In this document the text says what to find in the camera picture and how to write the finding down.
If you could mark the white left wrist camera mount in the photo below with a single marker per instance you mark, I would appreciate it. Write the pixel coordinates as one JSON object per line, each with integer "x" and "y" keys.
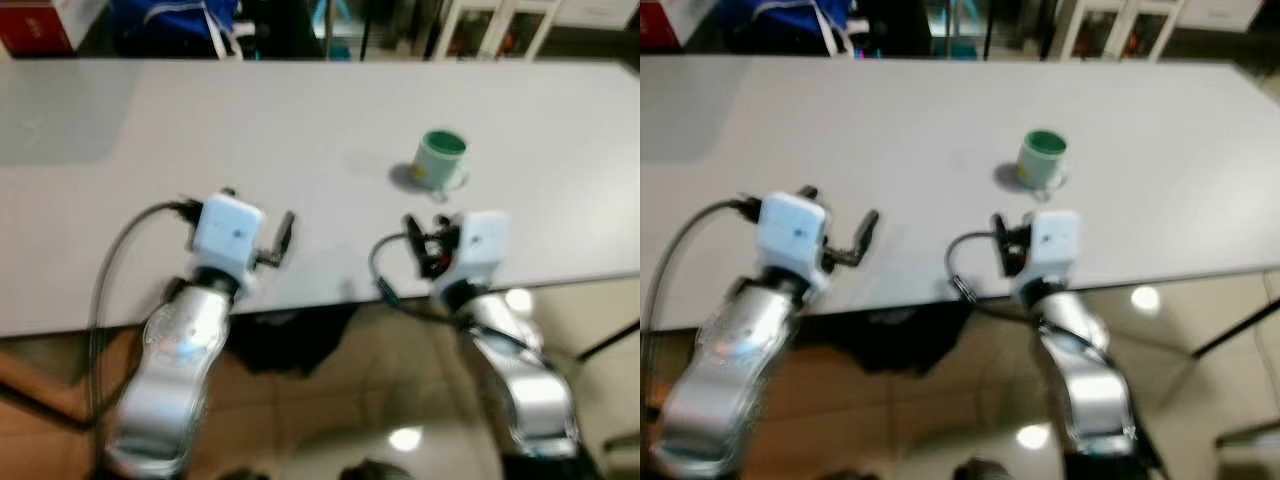
{"x": 793, "y": 232}
{"x": 228, "y": 232}

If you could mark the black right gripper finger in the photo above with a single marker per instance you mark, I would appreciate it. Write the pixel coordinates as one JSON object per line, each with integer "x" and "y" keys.
{"x": 412, "y": 226}
{"x": 999, "y": 224}

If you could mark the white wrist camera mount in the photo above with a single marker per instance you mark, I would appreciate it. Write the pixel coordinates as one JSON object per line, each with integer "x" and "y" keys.
{"x": 482, "y": 245}
{"x": 793, "y": 232}
{"x": 1055, "y": 243}
{"x": 228, "y": 232}

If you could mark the green and white mug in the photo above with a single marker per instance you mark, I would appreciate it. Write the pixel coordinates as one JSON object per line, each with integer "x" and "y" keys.
{"x": 440, "y": 165}
{"x": 1042, "y": 165}

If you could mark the dark robot right foot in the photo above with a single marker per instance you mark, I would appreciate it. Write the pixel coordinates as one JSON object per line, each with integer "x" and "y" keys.
{"x": 375, "y": 471}
{"x": 982, "y": 471}

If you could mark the person in blue clothing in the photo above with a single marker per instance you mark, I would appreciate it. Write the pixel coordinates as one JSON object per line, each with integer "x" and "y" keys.
{"x": 785, "y": 22}
{"x": 170, "y": 25}

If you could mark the white chair frame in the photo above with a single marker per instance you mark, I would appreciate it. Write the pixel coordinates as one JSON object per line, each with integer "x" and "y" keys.
{"x": 1125, "y": 25}
{"x": 500, "y": 25}

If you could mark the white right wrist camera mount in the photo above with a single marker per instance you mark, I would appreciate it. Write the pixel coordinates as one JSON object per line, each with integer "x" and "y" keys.
{"x": 1055, "y": 243}
{"x": 482, "y": 245}

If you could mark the red box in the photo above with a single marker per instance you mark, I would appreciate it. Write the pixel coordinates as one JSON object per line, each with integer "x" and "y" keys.
{"x": 30, "y": 28}
{"x": 660, "y": 25}

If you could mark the black table leg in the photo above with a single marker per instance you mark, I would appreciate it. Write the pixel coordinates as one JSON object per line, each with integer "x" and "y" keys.
{"x": 1235, "y": 328}
{"x": 610, "y": 340}

